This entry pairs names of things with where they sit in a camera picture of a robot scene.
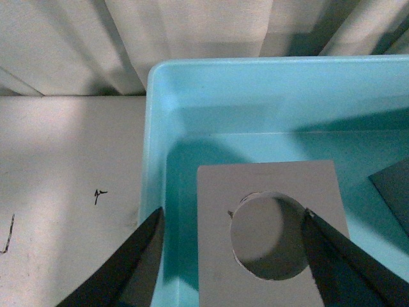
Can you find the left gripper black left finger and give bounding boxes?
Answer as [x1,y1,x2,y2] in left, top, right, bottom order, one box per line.
[58,207,164,306]

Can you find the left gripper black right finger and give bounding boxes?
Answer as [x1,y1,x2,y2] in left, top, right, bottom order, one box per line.
[302,209,408,306]

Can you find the gray cube with round hole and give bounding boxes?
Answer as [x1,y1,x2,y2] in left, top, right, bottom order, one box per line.
[197,160,348,306]

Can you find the gray cube with square hole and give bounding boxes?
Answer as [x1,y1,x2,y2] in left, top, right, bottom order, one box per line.
[369,158,408,235]

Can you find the light blue plastic box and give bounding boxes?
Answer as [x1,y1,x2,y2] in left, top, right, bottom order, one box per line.
[139,55,408,306]

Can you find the white pleated curtain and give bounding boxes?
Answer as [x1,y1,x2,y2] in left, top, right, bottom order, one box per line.
[1,1,408,96]

